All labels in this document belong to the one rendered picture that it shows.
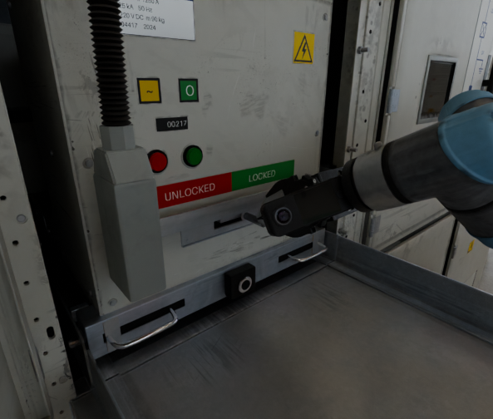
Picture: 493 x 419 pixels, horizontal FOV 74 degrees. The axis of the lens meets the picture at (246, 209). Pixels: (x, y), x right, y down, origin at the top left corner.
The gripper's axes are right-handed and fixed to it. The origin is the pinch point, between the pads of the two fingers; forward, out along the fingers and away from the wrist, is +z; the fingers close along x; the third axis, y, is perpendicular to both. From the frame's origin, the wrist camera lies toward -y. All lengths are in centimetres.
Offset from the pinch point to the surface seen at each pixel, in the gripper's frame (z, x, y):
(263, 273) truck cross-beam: 11.1, -11.1, 5.4
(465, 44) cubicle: -17, 27, 74
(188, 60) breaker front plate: -6.6, 24.3, -8.8
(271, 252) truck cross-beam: 9.1, -7.4, 7.6
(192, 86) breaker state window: -5.0, 21.2, -8.4
